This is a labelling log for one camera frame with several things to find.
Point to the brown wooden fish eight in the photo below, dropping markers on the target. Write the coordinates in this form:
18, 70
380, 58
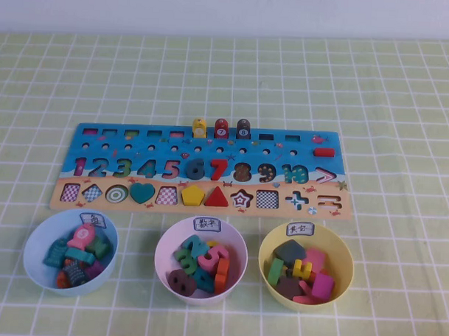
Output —
243, 129

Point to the light pink wooden square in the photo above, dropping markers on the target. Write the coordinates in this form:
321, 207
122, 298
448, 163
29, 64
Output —
315, 257

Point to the pink wooden fish five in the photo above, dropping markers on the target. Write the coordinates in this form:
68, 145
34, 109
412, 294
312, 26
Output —
81, 235

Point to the orange wooden number piece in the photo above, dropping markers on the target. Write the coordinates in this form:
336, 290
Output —
222, 273

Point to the teal wooden heart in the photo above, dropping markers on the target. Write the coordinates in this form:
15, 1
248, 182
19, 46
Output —
142, 191

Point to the magenta wooden square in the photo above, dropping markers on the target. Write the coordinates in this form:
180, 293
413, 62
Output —
323, 285

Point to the yellow wooden equals sign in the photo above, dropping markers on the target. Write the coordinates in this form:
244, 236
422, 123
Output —
298, 268

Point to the red wooden triangle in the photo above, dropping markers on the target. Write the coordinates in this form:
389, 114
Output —
216, 199

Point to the light blue plastic bowl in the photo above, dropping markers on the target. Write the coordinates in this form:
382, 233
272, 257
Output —
37, 250

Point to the yellow plastic bowl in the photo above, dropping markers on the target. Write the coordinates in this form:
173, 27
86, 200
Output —
339, 249

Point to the purple wooden fish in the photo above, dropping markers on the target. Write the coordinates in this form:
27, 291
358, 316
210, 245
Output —
95, 268

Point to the yellow wooden number piece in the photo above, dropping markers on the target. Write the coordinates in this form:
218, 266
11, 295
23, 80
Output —
212, 244

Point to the brown wooden shape piece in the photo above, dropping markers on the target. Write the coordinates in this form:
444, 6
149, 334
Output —
288, 288

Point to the yellow wooden fish six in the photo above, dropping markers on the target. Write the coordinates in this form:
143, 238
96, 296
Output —
199, 128

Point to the paper label on yellow bowl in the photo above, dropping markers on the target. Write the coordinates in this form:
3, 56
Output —
300, 229

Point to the brown wooden number eight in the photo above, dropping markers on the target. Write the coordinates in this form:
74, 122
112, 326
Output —
181, 283

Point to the red wooden number seven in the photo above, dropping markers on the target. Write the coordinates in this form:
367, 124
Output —
220, 169

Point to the red wooden fish seven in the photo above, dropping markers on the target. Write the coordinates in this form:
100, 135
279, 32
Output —
221, 128

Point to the green wooden shape block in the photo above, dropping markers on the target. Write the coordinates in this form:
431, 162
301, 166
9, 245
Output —
275, 271

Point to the teal wooden number four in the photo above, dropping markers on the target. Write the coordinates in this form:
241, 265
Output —
205, 281

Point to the blue wooden puzzle board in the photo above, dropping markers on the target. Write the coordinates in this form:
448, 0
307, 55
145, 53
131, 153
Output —
140, 154

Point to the pink wooden number five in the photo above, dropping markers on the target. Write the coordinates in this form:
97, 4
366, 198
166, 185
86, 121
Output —
212, 258

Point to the yellow wooden pentagon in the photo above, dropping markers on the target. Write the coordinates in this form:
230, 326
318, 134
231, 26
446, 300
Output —
192, 196

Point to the dark teal wooden diamond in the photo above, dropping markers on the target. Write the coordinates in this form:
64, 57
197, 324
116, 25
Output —
289, 251

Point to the dark blue wooden number six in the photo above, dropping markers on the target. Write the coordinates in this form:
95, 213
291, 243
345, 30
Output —
191, 170

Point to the paper label on pink bowl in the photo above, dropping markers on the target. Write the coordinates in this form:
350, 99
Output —
207, 224

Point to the green wooden fish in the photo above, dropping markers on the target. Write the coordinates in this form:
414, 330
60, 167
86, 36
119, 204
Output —
98, 246

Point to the paper label on blue bowl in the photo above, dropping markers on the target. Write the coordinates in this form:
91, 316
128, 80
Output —
93, 220

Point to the plain teal wooden fish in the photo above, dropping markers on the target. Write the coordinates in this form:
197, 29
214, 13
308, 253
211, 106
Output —
79, 255

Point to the coral wooden shape piece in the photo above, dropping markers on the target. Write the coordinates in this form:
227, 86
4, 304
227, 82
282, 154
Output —
308, 299

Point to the green wooden number three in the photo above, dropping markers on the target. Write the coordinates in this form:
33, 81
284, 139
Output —
184, 262

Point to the dark grey wooden fish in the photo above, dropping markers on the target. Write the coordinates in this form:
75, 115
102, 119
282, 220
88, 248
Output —
75, 273

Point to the pale pink plastic bowl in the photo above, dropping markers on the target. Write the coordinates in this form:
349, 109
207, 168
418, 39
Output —
198, 299

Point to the teal wooden fish white stripes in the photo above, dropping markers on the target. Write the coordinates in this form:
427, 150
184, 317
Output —
55, 254

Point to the orange wooden fish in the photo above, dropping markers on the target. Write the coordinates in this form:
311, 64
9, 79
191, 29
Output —
61, 279

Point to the green checked tablecloth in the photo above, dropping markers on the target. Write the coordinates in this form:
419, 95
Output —
227, 83

